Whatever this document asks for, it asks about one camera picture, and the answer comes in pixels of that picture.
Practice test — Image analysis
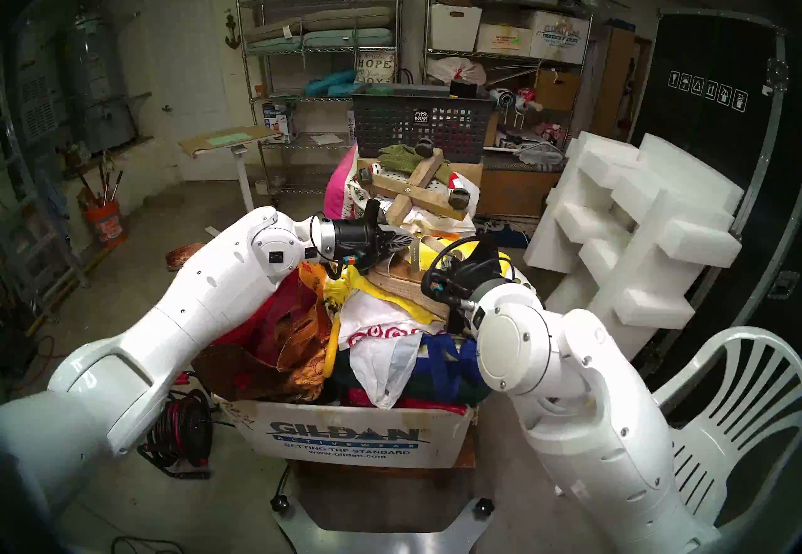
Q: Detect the grey vented furnace cabinet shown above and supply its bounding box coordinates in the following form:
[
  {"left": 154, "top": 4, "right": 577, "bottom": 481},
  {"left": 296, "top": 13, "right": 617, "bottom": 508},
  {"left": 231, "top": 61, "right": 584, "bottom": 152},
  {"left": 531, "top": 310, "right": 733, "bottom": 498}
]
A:
[{"left": 16, "top": 27, "right": 63, "bottom": 146}]

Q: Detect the brown cardboard box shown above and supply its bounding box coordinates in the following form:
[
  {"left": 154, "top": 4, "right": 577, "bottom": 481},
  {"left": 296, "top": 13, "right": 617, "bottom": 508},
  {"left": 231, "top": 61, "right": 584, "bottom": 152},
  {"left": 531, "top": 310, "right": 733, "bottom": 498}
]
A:
[{"left": 534, "top": 69, "right": 582, "bottom": 112}]

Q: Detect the red fabric bag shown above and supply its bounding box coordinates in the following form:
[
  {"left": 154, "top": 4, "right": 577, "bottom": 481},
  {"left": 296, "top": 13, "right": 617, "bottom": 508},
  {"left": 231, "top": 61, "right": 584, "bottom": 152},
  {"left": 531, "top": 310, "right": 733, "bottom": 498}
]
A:
[{"left": 213, "top": 268, "right": 320, "bottom": 365}]

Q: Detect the wooden cross caster dolly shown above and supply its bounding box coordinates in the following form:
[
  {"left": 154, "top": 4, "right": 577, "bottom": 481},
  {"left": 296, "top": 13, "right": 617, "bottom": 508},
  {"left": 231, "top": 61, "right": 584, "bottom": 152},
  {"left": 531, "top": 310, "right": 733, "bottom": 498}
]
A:
[{"left": 356, "top": 136, "right": 475, "bottom": 232}]

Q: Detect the grey aluminium ladder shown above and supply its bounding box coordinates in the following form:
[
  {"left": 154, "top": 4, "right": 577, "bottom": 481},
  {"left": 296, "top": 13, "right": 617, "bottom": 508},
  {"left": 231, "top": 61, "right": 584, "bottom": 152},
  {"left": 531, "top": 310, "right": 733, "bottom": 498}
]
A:
[{"left": 0, "top": 89, "right": 90, "bottom": 322}]

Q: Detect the HOPE printed pillow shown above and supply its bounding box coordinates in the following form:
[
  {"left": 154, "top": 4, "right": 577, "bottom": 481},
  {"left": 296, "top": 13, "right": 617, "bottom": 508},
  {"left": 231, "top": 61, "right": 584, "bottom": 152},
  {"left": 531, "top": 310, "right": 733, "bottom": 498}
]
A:
[{"left": 354, "top": 53, "right": 397, "bottom": 85}]

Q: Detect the white storage box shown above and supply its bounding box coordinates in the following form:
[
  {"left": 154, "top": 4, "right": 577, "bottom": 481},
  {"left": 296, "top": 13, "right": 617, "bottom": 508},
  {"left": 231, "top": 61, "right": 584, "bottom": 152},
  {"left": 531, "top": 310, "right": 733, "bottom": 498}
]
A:
[{"left": 430, "top": 3, "right": 483, "bottom": 52}]

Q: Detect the white door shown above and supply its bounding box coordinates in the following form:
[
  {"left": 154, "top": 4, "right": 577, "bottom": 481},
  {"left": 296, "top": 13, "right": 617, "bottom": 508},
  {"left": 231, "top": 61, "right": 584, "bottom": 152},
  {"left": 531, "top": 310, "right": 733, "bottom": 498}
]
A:
[{"left": 143, "top": 0, "right": 236, "bottom": 181}]

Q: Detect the white overbed table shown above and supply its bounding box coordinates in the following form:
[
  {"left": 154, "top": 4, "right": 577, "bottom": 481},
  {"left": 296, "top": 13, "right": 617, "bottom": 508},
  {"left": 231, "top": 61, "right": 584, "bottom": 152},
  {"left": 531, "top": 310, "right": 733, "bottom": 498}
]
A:
[{"left": 179, "top": 124, "right": 290, "bottom": 215}]

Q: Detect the teal seat cushion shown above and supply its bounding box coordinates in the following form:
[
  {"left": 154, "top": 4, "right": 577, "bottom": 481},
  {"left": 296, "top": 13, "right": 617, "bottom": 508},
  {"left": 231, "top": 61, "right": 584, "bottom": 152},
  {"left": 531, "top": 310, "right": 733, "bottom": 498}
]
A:
[{"left": 246, "top": 28, "right": 395, "bottom": 54}]

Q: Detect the red black cable reel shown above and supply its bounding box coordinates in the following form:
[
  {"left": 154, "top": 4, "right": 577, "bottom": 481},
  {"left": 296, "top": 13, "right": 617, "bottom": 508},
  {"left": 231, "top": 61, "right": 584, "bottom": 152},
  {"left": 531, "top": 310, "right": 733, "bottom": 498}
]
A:
[{"left": 138, "top": 374, "right": 218, "bottom": 481}]

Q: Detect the orange bucket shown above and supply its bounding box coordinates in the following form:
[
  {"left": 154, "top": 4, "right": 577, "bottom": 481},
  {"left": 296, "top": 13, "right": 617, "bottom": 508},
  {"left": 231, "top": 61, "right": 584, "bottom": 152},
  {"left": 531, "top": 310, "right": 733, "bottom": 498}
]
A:
[{"left": 85, "top": 199, "right": 129, "bottom": 248}]

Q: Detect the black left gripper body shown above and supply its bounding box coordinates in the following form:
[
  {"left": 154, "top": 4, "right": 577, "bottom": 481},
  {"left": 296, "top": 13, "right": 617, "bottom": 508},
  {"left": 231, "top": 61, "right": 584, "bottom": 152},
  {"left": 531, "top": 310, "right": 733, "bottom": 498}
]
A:
[{"left": 332, "top": 198, "right": 397, "bottom": 279}]

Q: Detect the black flight case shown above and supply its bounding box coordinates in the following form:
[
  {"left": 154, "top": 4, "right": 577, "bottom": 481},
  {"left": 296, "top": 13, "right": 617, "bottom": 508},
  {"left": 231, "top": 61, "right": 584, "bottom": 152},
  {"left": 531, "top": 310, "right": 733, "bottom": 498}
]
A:
[{"left": 627, "top": 8, "right": 802, "bottom": 397}]

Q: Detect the red cloth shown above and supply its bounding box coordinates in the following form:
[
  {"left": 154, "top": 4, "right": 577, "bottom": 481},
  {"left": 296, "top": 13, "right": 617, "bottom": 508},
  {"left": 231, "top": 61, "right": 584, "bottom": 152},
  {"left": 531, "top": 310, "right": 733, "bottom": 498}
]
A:
[{"left": 348, "top": 387, "right": 472, "bottom": 417}]

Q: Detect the white cloth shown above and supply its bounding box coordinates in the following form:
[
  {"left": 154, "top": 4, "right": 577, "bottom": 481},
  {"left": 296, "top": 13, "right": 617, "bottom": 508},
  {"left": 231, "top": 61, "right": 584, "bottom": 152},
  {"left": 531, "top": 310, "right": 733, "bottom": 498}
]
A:
[{"left": 401, "top": 199, "right": 480, "bottom": 241}]

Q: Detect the white perforated tray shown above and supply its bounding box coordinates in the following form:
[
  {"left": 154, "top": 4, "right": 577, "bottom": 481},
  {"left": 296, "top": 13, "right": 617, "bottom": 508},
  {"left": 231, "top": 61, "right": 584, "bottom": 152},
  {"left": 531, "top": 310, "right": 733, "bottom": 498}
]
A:
[{"left": 373, "top": 164, "right": 458, "bottom": 201}]

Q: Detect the dark plastic laundry basket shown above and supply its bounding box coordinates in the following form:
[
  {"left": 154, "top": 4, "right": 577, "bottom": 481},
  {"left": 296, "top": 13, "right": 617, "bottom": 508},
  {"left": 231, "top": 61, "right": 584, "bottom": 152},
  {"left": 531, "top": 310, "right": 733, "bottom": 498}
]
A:
[{"left": 351, "top": 83, "right": 496, "bottom": 164}]

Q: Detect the brown wooden cabinet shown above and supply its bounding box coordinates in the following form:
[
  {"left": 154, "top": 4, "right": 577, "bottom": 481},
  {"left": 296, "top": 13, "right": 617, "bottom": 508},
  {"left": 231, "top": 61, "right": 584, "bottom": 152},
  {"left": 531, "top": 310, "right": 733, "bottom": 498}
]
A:
[{"left": 473, "top": 155, "right": 565, "bottom": 223}]

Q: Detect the pink pillow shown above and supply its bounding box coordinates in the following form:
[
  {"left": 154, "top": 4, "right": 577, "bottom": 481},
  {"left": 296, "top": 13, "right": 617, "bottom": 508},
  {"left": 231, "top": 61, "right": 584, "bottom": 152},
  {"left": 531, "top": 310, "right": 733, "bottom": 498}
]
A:
[{"left": 325, "top": 146, "right": 367, "bottom": 221}]

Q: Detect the yellow plastic ring handle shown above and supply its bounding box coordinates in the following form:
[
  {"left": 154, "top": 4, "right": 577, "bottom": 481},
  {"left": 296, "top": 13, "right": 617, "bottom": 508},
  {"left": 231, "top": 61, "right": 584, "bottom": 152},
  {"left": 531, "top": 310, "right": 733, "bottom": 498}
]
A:
[{"left": 323, "top": 315, "right": 343, "bottom": 379}]

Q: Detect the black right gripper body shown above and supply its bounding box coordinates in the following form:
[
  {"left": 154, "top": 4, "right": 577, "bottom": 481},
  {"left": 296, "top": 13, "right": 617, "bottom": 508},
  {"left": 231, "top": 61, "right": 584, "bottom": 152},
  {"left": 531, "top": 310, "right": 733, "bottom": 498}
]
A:
[{"left": 422, "top": 236, "right": 518, "bottom": 334}]

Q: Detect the green knit glove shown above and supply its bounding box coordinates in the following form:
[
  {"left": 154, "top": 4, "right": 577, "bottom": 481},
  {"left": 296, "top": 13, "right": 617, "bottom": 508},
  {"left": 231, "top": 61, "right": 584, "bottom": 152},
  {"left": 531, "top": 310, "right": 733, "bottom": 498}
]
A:
[{"left": 378, "top": 144, "right": 453, "bottom": 185}]

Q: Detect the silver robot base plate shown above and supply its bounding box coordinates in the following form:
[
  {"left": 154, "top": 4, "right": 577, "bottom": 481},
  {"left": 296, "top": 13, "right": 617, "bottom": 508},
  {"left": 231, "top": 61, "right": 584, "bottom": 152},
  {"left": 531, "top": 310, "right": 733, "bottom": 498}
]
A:
[{"left": 273, "top": 474, "right": 496, "bottom": 554}]

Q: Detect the blue white product box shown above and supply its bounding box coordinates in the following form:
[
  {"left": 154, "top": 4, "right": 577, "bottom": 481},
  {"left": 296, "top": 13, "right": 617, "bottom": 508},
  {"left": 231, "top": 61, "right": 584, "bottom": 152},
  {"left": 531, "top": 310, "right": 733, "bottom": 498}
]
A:
[{"left": 262, "top": 101, "right": 300, "bottom": 144}]

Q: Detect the beige seat cushion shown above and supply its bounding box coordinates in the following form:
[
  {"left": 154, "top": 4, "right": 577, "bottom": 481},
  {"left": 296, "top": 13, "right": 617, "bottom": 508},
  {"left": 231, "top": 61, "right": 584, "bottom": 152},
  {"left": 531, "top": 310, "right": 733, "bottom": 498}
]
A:
[{"left": 244, "top": 7, "right": 394, "bottom": 43}]

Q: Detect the yellow cloth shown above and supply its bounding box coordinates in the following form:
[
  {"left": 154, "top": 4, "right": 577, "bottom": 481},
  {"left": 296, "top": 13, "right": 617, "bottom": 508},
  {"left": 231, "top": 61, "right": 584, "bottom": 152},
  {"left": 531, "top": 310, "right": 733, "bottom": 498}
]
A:
[{"left": 323, "top": 233, "right": 511, "bottom": 325}]

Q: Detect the blue strapped bag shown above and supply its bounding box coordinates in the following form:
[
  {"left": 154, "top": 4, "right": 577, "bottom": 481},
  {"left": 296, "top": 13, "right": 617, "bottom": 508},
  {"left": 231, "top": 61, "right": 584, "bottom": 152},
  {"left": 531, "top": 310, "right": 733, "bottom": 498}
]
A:
[{"left": 401, "top": 334, "right": 492, "bottom": 404}]

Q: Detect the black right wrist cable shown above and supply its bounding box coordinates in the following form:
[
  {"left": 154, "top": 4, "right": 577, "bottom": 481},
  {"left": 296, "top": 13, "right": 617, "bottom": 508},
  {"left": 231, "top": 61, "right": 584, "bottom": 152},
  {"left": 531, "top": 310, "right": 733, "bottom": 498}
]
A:
[{"left": 429, "top": 237, "right": 499, "bottom": 281}]

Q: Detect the white box orange label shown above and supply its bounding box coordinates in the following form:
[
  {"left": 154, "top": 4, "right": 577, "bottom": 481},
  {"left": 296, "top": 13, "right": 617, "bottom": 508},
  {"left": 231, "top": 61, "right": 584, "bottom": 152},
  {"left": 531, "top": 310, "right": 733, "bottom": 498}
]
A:
[{"left": 476, "top": 23, "right": 533, "bottom": 57}]

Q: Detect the white foam packing block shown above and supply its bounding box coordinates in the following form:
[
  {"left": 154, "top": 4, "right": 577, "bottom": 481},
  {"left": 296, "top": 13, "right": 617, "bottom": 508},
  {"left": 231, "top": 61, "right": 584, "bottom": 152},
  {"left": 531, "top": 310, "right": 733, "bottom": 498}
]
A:
[{"left": 523, "top": 130, "right": 746, "bottom": 359}]

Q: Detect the white plastic bag red print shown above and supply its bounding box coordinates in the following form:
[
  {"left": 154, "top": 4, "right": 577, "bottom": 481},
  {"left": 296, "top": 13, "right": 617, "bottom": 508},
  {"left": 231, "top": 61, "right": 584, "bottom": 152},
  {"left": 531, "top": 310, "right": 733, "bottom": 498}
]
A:
[{"left": 338, "top": 290, "right": 427, "bottom": 409}]

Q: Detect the Gildan printed cardboard box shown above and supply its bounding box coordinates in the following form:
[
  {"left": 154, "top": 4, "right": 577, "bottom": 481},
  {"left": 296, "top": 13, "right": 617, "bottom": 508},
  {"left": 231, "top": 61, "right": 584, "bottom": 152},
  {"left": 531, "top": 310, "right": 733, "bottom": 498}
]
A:
[
  {"left": 212, "top": 393, "right": 478, "bottom": 470},
  {"left": 529, "top": 11, "right": 591, "bottom": 65}
]

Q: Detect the grey water heater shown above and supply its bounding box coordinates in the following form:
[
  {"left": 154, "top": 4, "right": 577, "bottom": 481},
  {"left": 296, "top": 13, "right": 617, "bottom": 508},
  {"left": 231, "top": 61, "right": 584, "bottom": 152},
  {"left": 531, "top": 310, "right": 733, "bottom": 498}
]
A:
[{"left": 60, "top": 11, "right": 138, "bottom": 154}]

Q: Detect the blue patterned rug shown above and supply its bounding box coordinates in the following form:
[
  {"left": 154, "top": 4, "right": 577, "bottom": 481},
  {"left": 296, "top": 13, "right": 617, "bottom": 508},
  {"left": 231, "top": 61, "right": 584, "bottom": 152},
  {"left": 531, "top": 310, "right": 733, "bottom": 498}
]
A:
[{"left": 474, "top": 218, "right": 534, "bottom": 250}]

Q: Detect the tan espadrille wedge sandal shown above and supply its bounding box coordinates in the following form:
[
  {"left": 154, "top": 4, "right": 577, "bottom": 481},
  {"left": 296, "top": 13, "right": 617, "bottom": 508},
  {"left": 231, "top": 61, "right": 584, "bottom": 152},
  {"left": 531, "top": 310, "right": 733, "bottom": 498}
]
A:
[{"left": 367, "top": 236, "right": 464, "bottom": 322}]

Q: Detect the brown wooden door panel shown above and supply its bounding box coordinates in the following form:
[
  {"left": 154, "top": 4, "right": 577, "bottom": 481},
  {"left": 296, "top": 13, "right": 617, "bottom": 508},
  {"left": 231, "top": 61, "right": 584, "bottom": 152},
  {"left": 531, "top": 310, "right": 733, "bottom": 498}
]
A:
[{"left": 592, "top": 27, "right": 654, "bottom": 140}]

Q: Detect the teal folded cushion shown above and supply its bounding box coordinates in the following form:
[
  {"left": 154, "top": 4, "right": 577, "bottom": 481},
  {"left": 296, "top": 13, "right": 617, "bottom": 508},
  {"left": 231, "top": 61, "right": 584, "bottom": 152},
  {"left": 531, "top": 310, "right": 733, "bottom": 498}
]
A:
[{"left": 304, "top": 69, "right": 365, "bottom": 98}]

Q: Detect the white plastic chair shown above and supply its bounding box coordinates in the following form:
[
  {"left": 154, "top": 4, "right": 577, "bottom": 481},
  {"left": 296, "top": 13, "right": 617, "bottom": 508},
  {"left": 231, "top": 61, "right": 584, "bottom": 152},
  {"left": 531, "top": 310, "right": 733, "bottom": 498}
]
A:
[{"left": 555, "top": 326, "right": 802, "bottom": 528}]

